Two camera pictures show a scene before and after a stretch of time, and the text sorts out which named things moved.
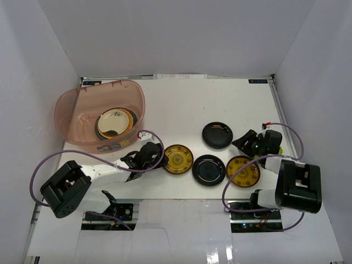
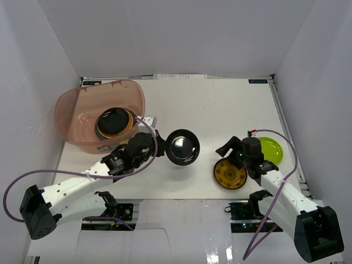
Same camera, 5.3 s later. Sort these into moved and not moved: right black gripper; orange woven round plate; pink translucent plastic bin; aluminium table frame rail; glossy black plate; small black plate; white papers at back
Moved: glossy black plate; small black plate; right black gripper
Not moved: pink translucent plastic bin; aluminium table frame rail; orange woven round plate; white papers at back
